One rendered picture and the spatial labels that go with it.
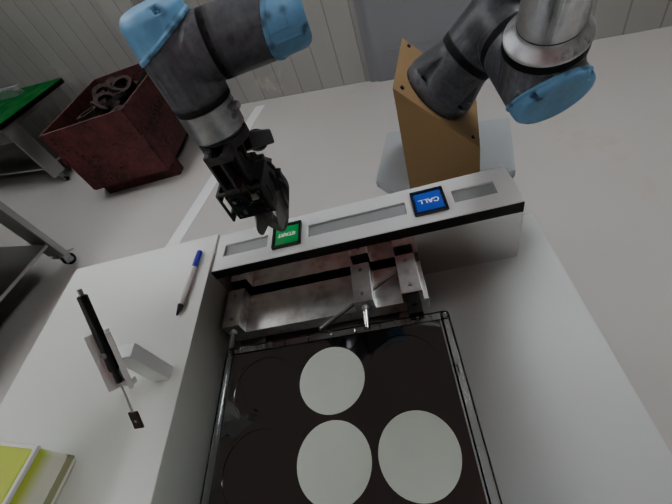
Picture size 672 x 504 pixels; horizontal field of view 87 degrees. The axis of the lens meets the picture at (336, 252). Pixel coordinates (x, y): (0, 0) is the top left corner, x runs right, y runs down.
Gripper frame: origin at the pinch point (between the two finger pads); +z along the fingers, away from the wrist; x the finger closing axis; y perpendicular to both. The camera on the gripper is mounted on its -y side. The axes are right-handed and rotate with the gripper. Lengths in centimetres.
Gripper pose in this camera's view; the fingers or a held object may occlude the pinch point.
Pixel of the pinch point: (280, 222)
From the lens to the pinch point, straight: 65.2
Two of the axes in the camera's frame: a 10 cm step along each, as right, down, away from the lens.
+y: 0.3, 7.5, -6.5
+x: 9.6, -2.1, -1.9
